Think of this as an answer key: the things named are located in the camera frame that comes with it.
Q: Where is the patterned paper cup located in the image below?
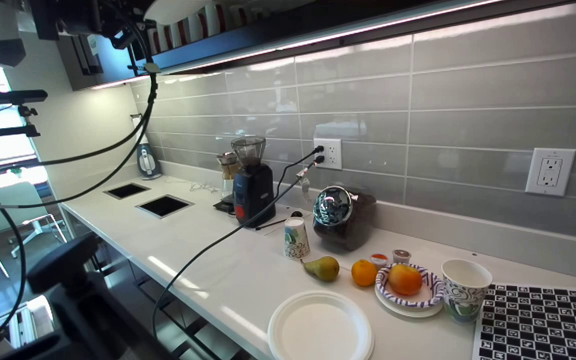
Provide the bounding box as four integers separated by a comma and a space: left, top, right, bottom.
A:
440, 258, 494, 325
283, 216, 312, 261

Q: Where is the white office chair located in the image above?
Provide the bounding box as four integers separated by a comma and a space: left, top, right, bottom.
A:
0, 180, 69, 279

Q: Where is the orange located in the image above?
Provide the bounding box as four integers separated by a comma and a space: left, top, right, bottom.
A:
387, 263, 423, 296
351, 259, 378, 288

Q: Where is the white paper plate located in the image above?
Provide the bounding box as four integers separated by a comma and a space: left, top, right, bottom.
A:
266, 289, 375, 360
374, 287, 444, 319

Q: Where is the glass jar of coffee beans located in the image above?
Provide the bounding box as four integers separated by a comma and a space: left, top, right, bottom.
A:
311, 184, 378, 252

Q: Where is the white wall socket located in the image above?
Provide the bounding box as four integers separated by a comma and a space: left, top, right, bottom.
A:
312, 137, 343, 170
525, 147, 576, 197

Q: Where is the purple patterned paper bowl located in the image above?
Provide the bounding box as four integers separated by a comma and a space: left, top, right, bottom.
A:
374, 263, 445, 309

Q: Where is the green pear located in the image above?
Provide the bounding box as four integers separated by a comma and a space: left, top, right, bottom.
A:
302, 255, 341, 283

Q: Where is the chrome jar lid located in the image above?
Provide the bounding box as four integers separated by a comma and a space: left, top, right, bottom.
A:
312, 185, 353, 226

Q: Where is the black cable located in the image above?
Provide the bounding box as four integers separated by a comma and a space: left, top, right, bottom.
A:
151, 145, 325, 346
274, 155, 326, 201

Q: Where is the black scale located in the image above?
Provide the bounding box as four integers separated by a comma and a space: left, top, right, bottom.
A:
212, 194, 237, 214

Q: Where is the white cable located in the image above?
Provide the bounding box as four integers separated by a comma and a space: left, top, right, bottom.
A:
187, 179, 222, 194

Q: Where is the black and white calibration board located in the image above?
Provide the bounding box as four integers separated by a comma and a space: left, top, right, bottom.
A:
471, 283, 576, 360

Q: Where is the camera on mount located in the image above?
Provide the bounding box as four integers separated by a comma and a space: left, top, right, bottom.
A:
0, 89, 49, 141

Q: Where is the black scoop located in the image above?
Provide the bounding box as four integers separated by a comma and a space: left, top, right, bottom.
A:
269, 210, 304, 232

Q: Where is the row of red white cups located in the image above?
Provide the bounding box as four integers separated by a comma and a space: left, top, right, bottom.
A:
145, 0, 269, 56

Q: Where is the black coffee grinder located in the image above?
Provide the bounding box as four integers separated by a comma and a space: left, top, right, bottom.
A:
230, 135, 277, 229

